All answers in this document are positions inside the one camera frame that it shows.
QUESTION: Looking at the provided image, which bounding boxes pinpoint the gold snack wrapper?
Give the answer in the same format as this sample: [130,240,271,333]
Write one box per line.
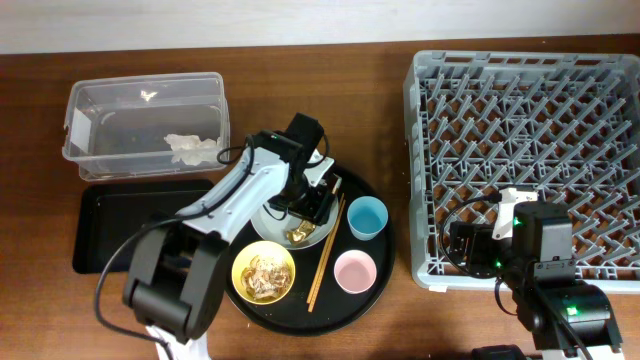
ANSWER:
[285,178,344,246]

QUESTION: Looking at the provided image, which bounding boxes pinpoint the yellow bowl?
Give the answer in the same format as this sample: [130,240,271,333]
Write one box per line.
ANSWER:
[230,241,296,305]

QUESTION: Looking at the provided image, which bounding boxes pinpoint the food scraps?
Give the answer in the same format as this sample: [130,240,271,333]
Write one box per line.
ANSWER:
[241,255,292,302]

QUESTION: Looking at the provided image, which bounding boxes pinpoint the white tissue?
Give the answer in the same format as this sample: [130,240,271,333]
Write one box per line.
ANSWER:
[164,134,223,166]

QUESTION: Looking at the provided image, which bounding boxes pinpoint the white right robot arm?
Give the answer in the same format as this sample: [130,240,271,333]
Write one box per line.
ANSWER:
[447,215,624,359]

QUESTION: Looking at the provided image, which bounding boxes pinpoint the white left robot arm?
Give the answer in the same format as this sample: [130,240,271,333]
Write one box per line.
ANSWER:
[123,131,334,359]

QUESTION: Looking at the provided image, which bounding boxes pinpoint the grey dishwasher rack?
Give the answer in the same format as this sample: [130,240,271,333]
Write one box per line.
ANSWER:
[403,50,639,294]

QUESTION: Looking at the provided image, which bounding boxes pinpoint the clear plastic waste bin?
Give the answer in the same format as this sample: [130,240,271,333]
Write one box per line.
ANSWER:
[62,72,231,181]

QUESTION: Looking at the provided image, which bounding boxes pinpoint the wooden chopstick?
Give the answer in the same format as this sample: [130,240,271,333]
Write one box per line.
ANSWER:
[306,193,346,304]
[307,199,347,314]

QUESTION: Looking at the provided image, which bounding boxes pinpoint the grey round plate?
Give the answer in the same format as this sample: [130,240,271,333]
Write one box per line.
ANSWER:
[251,200,339,250]

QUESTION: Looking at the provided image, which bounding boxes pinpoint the blue plastic cup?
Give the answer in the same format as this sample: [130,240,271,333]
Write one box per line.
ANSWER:
[347,196,389,241]

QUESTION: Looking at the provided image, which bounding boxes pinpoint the pink plastic cup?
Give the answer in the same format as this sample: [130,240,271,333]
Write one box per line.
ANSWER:
[334,250,377,294]

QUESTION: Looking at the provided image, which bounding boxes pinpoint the round black serving tray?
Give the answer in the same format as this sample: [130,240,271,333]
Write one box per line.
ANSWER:
[215,159,397,337]

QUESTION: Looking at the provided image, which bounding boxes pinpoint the black rectangular tray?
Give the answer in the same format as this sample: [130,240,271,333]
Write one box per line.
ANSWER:
[72,179,213,274]

